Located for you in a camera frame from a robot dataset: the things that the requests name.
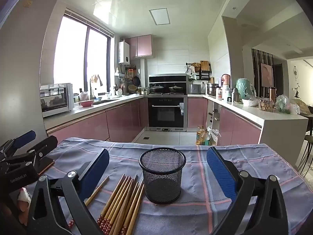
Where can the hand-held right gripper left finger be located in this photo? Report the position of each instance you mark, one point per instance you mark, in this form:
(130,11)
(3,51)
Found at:
(96,173)

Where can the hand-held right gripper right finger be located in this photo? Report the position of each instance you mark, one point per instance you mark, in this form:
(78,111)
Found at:
(221,173)

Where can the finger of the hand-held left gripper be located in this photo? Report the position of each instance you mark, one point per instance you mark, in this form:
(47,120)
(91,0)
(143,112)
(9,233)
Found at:
(45,146)
(24,137)

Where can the red-patterned wooden chopstick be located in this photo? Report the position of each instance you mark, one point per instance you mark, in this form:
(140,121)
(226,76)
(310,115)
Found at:
(99,188)

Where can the bundle of wooden chopsticks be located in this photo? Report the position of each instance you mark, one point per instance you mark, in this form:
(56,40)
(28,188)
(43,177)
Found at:
(119,200)

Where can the black mesh holder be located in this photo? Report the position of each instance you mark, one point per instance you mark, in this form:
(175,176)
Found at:
(161,188)

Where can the person's left hand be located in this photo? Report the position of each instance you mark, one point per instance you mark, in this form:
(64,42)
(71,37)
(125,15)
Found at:
(23,206)

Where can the blue plaid tablecloth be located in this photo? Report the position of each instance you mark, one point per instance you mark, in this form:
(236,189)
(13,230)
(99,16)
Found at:
(195,193)

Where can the clear plastic bag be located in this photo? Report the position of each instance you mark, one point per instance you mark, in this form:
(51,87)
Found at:
(213,134)

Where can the yellow cooking oil bottle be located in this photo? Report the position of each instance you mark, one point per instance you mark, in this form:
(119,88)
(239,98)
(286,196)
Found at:
(201,137)

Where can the pink kitchen base cabinet run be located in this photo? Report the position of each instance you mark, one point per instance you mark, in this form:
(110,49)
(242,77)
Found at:
(237,129)
(117,117)

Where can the white microwave oven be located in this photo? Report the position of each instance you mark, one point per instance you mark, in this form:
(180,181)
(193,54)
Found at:
(56,100)

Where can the pink bowl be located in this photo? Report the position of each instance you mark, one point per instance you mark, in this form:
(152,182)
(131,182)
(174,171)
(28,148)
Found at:
(86,103)

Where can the grey refrigerator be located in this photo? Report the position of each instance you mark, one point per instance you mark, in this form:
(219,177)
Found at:
(22,66)

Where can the white kitchen counter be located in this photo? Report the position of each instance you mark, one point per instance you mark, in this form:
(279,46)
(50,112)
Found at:
(283,137)

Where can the white bowl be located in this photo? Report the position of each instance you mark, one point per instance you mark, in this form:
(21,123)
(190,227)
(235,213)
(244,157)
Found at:
(248,102)

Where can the steel vacuum flask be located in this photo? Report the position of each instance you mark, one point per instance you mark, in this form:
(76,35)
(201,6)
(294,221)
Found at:
(236,95)

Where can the white bottle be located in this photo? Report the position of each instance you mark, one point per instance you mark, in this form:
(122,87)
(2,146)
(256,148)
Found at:
(227,93)

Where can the black built-in oven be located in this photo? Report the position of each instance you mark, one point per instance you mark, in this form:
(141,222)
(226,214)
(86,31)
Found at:
(166,113)

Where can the clear plastic cookie box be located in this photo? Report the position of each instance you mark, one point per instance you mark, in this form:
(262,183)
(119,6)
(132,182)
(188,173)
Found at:
(266,105)

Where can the steel steamer pot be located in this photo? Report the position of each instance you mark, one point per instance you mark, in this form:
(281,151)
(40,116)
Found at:
(212,89)

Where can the silver countertop appliance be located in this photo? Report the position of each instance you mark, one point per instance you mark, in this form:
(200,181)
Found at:
(195,89)

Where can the green air fryer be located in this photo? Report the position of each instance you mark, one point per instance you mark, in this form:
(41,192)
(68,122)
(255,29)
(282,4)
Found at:
(244,88)

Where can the dining chair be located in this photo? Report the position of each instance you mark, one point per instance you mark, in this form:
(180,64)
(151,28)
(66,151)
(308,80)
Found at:
(308,146)

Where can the woven basket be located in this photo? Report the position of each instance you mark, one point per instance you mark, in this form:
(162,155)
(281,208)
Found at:
(132,88)

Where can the pink thermos jug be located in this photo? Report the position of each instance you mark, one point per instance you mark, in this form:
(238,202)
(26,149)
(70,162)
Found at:
(226,80)

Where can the plastic bag of greens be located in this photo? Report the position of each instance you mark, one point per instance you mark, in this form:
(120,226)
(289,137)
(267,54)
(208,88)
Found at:
(283,104)

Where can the large kitchen window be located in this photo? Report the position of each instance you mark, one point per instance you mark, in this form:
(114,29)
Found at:
(71,53)

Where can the black lidded pot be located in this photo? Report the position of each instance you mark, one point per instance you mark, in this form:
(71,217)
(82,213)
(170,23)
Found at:
(176,89)

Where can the copper tumbler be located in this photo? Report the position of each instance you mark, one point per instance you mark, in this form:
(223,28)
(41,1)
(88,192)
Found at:
(272,93)

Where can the hanging black frying pan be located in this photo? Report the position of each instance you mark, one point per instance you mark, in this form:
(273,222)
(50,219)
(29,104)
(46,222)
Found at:
(136,81)

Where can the hanging kitchen utensil rack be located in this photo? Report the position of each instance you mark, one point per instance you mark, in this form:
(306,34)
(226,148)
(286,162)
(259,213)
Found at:
(121,74)

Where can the black lidded wok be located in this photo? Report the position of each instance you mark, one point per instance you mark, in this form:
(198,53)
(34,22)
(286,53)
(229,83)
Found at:
(156,89)

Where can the wooden cutting board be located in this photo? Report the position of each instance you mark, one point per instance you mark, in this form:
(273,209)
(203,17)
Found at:
(205,66)

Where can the black range hood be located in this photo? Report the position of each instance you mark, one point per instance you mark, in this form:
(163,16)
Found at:
(167,79)

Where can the striped partition screen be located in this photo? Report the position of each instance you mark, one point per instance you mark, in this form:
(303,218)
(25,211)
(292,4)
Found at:
(255,66)

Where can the white water heater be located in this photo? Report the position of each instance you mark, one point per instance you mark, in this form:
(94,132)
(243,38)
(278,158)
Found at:
(124,52)

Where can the square ceiling light panel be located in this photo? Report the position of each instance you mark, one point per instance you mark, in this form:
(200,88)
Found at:
(159,16)

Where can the black wall rack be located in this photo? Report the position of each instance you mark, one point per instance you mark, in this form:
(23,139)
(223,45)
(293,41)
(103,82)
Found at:
(205,74)

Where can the pink wall painting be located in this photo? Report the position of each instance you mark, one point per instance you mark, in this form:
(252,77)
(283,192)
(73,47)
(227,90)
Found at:
(266,74)

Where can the round wall clock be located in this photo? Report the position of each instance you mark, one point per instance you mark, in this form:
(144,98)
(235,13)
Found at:
(296,73)

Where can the pink wall cabinet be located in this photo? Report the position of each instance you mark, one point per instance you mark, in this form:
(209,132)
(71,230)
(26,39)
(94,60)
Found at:
(144,46)

